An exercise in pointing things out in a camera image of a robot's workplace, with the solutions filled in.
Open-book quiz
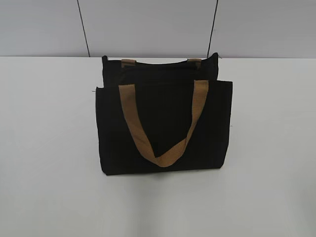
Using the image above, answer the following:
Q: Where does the brown bag strap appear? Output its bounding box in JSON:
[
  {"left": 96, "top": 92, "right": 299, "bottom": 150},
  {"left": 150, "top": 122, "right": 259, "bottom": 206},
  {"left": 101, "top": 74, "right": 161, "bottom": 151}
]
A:
[
  {"left": 120, "top": 58, "right": 202, "bottom": 69},
  {"left": 118, "top": 79, "right": 209, "bottom": 168}
]

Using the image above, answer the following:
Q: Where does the black tote bag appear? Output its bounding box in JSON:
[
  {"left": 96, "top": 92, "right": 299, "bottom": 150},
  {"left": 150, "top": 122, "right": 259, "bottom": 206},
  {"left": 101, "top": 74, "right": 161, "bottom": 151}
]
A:
[{"left": 96, "top": 53, "right": 233, "bottom": 175}]

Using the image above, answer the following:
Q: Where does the brown rear bag strap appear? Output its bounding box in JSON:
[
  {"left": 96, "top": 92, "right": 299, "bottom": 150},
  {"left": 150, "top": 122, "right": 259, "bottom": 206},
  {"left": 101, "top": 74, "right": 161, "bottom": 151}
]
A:
[{"left": 120, "top": 58, "right": 202, "bottom": 69}]

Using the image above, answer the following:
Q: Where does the brown front bag strap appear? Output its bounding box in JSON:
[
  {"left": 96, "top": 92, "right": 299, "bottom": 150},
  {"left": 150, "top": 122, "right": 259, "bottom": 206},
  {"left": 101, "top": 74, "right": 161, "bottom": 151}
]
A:
[{"left": 118, "top": 79, "right": 209, "bottom": 168}]

